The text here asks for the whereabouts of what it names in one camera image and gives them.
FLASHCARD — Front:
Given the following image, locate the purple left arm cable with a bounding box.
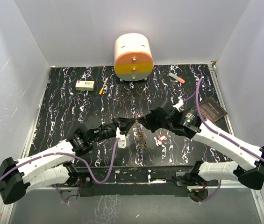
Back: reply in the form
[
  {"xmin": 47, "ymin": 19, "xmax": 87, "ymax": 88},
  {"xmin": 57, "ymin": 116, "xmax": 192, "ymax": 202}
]
[{"xmin": 0, "ymin": 137, "xmax": 121, "ymax": 203}]

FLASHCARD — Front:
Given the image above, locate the aluminium frame rail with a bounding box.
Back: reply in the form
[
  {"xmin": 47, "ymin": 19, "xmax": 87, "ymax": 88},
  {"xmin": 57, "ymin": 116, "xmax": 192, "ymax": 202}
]
[{"xmin": 0, "ymin": 181, "xmax": 264, "ymax": 224}]

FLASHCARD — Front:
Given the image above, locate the white small cardboard box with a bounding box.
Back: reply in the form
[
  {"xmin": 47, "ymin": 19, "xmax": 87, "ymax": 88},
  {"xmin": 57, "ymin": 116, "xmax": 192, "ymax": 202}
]
[{"xmin": 75, "ymin": 80, "xmax": 95, "ymax": 91}]

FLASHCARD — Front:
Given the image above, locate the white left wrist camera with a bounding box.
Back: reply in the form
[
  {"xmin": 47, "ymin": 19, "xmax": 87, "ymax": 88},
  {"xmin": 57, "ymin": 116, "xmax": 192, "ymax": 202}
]
[{"xmin": 116, "ymin": 128, "xmax": 130, "ymax": 148}]

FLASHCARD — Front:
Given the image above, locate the round three-colour drawer cabinet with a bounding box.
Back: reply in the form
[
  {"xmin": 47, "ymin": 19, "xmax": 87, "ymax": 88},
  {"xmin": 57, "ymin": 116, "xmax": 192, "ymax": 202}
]
[{"xmin": 114, "ymin": 33, "xmax": 154, "ymax": 82}]

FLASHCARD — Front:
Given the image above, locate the yellow and white pen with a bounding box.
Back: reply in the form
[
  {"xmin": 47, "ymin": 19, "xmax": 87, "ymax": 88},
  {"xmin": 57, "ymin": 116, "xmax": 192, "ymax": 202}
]
[{"xmin": 99, "ymin": 77, "xmax": 108, "ymax": 95}]

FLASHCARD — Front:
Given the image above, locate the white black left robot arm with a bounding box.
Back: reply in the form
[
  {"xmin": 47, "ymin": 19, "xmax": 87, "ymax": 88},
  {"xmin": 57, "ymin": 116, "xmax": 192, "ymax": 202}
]
[{"xmin": 0, "ymin": 116, "xmax": 136, "ymax": 205}]

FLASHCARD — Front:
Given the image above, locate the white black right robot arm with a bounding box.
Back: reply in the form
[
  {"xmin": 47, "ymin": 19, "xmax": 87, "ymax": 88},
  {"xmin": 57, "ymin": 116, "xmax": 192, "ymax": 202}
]
[{"xmin": 138, "ymin": 100, "xmax": 264, "ymax": 190}]

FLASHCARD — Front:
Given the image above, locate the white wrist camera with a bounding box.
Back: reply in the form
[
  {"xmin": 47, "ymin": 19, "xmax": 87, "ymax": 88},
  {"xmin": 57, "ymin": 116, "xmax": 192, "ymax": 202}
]
[
  {"xmin": 173, "ymin": 98, "xmax": 184, "ymax": 112},
  {"xmin": 116, "ymin": 128, "xmax": 130, "ymax": 148}
]

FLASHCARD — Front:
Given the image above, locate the orange and grey marker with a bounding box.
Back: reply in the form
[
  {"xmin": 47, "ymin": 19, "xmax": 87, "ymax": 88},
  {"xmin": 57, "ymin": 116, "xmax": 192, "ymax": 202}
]
[{"xmin": 168, "ymin": 72, "xmax": 185, "ymax": 84}]

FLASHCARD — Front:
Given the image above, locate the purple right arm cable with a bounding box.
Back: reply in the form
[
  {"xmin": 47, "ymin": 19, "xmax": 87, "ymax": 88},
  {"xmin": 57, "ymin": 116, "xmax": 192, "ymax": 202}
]
[{"xmin": 183, "ymin": 78, "xmax": 264, "ymax": 203}]

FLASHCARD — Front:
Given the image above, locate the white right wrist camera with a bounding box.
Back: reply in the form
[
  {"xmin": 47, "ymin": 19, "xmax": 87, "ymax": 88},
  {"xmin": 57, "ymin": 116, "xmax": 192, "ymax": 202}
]
[{"xmin": 173, "ymin": 98, "xmax": 184, "ymax": 112}]

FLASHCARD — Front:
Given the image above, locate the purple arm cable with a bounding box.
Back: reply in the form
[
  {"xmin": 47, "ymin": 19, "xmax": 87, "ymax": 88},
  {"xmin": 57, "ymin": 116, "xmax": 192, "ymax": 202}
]
[
  {"xmin": 0, "ymin": 137, "xmax": 121, "ymax": 203},
  {"xmin": 183, "ymin": 78, "xmax": 264, "ymax": 203}
]

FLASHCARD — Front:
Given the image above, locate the dark paperback book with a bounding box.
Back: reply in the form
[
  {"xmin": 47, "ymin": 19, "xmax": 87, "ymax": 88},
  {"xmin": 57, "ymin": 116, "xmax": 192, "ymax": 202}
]
[{"xmin": 199, "ymin": 97, "xmax": 227, "ymax": 123}]

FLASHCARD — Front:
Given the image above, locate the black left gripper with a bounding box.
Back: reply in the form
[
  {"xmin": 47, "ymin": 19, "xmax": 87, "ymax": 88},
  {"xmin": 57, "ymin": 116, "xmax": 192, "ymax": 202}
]
[{"xmin": 90, "ymin": 117, "xmax": 135, "ymax": 142}]

